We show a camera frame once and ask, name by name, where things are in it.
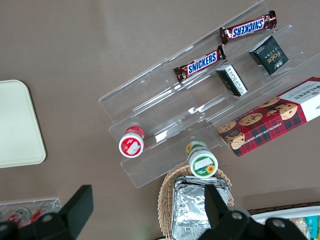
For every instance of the clear acrylic bottle rack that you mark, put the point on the clear acrylic bottle rack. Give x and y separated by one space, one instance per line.
30 203

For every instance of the clear acrylic step stand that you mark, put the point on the clear acrylic step stand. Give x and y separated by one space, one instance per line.
155 107
295 65

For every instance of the small black carton box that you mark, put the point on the small black carton box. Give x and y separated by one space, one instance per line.
232 80
270 55

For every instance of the green lid yogurt cup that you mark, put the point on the green lid yogurt cup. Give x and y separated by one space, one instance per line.
203 163

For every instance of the red lid yogurt cup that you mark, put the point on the red lid yogurt cup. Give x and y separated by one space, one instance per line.
131 145

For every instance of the brown Snickers bar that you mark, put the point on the brown Snickers bar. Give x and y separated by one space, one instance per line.
200 65
247 28

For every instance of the clear bag rice snacks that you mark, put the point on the clear bag rice snacks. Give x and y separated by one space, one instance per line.
301 226

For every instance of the aluminium foil container stack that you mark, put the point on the aluminium foil container stack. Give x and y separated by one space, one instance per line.
190 207

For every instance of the teal snack packet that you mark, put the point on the teal snack packet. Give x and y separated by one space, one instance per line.
313 226

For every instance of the beige plastic serving tray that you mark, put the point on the beige plastic serving tray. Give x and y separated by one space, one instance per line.
17 125

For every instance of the red tartan cookie box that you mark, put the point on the red tartan cookie box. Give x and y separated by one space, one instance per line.
262 122

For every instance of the oval tan wicker basket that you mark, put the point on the oval tan wicker basket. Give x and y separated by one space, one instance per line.
166 200

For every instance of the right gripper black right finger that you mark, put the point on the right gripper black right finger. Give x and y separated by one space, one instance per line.
225 225

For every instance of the white rectangular snack tray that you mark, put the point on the white rectangular snack tray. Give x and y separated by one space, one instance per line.
287 214

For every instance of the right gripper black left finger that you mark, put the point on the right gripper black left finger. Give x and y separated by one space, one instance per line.
72 215

